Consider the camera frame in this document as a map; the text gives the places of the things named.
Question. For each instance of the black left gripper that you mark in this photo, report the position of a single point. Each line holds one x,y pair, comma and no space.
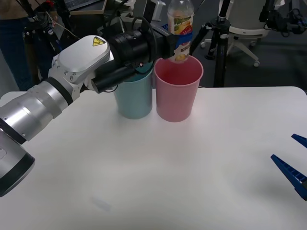
159,43

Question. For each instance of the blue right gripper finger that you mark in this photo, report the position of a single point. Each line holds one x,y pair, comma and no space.
301,140
291,176

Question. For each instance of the clear bottle with yellow label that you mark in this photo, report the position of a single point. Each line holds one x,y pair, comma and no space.
180,21

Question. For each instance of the silver and black left arm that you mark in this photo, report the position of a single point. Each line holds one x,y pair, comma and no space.
79,60

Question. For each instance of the pink plastic bin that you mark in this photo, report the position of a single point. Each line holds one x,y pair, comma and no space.
176,95

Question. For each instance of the pale blue plastic bin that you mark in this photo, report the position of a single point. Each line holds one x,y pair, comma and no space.
134,98

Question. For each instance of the white office chair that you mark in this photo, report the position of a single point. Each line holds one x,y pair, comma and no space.
244,21

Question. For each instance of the desk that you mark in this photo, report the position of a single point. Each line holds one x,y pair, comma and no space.
96,12

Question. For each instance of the open laptop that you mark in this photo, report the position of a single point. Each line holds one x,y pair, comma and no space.
81,3

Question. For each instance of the person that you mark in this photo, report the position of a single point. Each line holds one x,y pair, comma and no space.
12,48

